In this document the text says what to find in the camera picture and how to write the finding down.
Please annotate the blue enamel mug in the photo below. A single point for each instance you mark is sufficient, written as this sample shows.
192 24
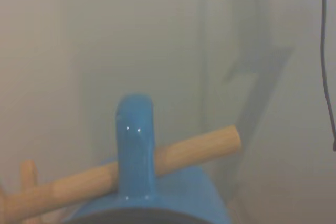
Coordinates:
135 142

